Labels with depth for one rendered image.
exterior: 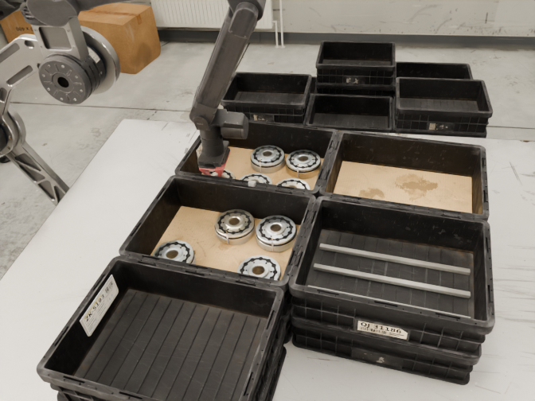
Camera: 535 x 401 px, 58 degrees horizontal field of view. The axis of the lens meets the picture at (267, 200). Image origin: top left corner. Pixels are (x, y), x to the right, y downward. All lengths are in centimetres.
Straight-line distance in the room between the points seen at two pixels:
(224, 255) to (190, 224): 15
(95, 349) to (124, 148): 96
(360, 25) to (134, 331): 347
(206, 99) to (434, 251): 65
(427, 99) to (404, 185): 115
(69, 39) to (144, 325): 75
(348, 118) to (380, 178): 113
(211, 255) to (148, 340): 26
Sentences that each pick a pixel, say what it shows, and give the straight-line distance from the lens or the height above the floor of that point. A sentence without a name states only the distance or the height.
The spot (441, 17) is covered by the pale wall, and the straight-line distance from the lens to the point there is 422.
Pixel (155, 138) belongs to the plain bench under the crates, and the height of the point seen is 70.
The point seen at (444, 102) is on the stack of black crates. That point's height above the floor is 49.
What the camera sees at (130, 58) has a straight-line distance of 405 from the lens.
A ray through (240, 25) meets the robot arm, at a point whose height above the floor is 139.
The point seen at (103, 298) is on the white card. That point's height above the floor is 89.
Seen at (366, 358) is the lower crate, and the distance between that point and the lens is 117.
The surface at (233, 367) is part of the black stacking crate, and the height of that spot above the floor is 83.
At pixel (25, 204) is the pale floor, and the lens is 303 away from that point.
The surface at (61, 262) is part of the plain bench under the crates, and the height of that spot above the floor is 70.
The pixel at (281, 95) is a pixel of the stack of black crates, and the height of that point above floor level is 49.
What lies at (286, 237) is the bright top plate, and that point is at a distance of 121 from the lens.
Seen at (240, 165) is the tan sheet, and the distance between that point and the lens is 149.
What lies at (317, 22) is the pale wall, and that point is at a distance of 423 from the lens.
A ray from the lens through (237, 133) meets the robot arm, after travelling 124.
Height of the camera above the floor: 172
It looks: 41 degrees down
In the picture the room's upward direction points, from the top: 5 degrees counter-clockwise
